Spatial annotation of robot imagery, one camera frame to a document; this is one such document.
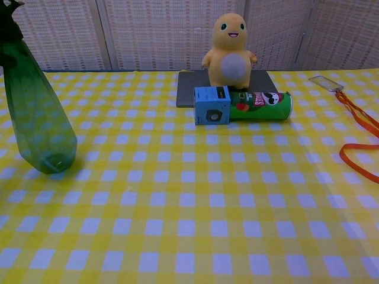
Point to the orange plush toy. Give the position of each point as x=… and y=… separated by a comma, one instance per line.
x=229, y=50

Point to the clear badge holder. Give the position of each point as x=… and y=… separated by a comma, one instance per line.
x=325, y=82

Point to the green spray bottle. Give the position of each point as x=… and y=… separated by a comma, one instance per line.
x=35, y=112

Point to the woven folding screen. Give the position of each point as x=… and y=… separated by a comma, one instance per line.
x=148, y=32

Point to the grey flat board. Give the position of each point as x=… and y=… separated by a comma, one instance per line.
x=189, y=88

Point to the green Pringles can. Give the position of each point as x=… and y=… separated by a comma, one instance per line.
x=260, y=106

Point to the blue cardboard speaker box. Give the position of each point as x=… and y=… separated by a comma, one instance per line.
x=211, y=108

